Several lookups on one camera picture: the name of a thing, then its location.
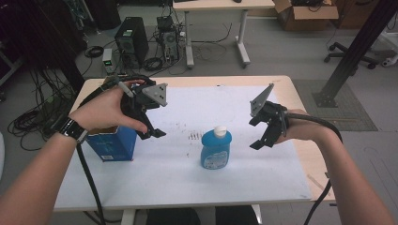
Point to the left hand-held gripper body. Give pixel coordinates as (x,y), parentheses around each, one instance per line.
(150,100)

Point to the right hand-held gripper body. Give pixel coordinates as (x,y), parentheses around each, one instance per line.
(271,115)

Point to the person's right hand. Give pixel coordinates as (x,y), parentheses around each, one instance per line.
(300,126)

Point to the person's left hand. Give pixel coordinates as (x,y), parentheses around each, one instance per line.
(100,109)

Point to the blue cardboard box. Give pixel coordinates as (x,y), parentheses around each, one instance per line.
(112,145)

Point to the blue bottle with white cap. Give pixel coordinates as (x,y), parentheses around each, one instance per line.
(216,150)

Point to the small white power supply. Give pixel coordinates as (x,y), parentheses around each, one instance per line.
(107,61)

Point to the large black computer tower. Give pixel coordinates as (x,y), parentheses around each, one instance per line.
(133,40)

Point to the small black computer tower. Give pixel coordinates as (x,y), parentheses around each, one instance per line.
(169,39)

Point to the white table mat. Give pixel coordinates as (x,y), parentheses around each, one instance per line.
(194,184)

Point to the black wristband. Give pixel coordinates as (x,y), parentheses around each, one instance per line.
(72,129)

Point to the black office chair base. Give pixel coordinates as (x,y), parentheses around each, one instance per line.
(350,56)

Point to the open cardboard box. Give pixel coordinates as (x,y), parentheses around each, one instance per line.
(308,15)

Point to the white desk with legs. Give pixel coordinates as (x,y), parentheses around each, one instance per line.
(219,4)

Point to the dark curtain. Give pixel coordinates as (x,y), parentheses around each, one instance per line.
(47,37)

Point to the black metal post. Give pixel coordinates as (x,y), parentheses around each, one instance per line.
(353,53)

